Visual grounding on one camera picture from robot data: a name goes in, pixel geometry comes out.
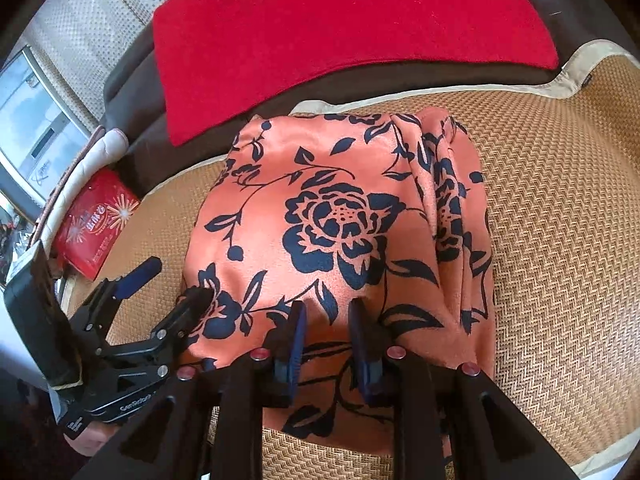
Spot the person's left hand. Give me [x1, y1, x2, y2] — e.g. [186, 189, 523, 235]
[75, 421, 126, 457]

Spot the red cloth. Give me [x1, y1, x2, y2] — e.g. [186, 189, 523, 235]
[151, 0, 560, 147]

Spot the woven straw mat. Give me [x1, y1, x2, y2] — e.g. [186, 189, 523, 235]
[105, 40, 640, 480]

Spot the orange floral blouse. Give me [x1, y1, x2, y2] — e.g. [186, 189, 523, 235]
[177, 107, 498, 453]

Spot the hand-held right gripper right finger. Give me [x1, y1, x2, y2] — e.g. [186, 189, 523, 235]
[348, 299, 551, 480]

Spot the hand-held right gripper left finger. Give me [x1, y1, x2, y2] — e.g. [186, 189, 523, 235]
[82, 301, 308, 480]

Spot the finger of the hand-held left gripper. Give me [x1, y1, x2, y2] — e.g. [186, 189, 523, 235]
[70, 256, 163, 348]
[102, 285, 215, 386]

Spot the beige dotted sofa cover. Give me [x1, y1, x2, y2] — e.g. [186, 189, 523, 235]
[22, 0, 226, 131]

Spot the red sparkle print box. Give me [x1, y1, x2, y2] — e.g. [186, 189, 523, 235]
[52, 169, 141, 281]

